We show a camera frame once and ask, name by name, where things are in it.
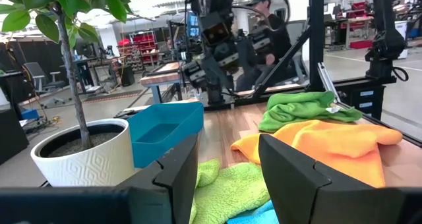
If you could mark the black trash bin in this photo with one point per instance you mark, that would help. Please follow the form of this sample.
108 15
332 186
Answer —
127 75

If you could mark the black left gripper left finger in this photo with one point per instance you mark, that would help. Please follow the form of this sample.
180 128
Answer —
174 171

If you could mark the green plant in white pot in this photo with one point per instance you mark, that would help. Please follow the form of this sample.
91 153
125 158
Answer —
82 164

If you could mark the red tool cart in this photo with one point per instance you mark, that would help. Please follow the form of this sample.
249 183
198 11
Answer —
357 19

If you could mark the red storage shelf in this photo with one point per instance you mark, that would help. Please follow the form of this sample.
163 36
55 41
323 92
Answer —
141 46

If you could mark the cyan microfiber towel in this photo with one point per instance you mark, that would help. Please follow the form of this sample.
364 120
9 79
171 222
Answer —
260 217

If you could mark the small blue box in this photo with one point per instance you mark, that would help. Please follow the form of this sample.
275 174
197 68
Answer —
29 114

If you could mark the person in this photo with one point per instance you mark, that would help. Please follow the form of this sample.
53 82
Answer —
277 39

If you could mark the black drawer cabinet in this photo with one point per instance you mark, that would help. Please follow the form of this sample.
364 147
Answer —
362 99

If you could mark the lime green microfiber towel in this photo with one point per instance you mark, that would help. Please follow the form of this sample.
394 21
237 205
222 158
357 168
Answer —
230 191

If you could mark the orange microfiber towel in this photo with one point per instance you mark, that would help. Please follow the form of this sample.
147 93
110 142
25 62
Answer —
346 141

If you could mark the teal plastic bin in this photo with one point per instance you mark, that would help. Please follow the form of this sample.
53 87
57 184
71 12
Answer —
165 131

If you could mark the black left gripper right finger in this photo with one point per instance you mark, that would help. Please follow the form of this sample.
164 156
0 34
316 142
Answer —
296 184

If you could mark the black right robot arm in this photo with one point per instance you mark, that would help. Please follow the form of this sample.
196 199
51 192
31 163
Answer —
219 1

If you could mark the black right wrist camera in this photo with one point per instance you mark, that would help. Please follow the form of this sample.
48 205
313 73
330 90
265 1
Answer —
216 31

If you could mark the gray office chair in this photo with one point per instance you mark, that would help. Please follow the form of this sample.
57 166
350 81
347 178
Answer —
39 79

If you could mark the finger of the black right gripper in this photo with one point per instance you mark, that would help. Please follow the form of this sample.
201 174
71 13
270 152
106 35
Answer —
247 56
216 74

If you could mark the silver aluminium bar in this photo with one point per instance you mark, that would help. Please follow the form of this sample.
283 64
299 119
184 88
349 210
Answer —
328 82

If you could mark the wooden workbench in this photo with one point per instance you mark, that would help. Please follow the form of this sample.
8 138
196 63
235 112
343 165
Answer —
161 77

